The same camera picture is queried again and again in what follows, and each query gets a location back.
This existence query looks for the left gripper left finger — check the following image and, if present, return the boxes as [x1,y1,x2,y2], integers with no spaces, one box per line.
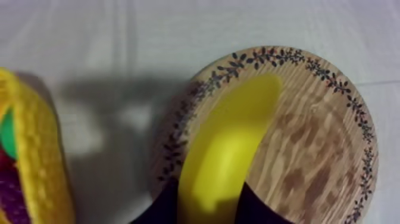
[129,176,181,224]

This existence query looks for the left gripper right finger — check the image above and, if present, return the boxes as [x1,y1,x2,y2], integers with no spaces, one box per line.
[235,181,295,224]

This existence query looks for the yellow toy banana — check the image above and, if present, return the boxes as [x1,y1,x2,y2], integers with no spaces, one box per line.
[177,73,283,224]

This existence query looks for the round wooden board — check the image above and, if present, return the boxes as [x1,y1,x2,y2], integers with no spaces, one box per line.
[149,45,380,224]

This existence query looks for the yellow plastic basket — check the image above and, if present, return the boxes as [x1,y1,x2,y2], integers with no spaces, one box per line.
[0,67,76,224]

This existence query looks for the purple toy grapes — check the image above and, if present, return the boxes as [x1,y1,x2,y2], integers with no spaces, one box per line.
[0,170,32,224]

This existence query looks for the small red fruit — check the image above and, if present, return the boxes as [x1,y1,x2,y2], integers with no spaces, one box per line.
[0,149,16,176]

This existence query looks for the green toy pear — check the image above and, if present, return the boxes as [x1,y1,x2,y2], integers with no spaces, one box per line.
[0,107,18,160]

